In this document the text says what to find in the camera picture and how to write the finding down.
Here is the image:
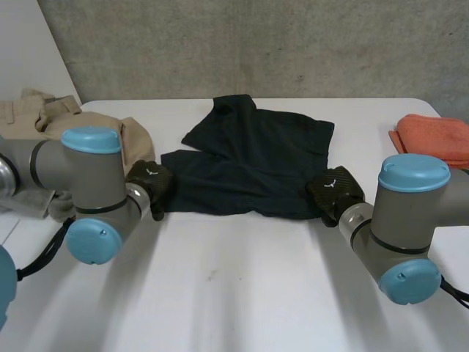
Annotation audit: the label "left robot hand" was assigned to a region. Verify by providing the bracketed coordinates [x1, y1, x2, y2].
[125, 160, 177, 222]

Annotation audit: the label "dark blue shorts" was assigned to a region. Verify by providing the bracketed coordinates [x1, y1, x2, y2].
[160, 94, 336, 221]

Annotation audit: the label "beige shorts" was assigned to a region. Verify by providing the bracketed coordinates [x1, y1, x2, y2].
[0, 87, 156, 177]

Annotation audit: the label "grey towel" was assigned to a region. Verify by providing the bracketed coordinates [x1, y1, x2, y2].
[0, 188, 76, 224]

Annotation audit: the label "coral towel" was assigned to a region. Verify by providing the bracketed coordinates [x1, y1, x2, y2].
[388, 114, 469, 170]

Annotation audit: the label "black cable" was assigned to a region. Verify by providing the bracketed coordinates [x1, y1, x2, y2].
[438, 274, 469, 306]
[15, 218, 75, 283]

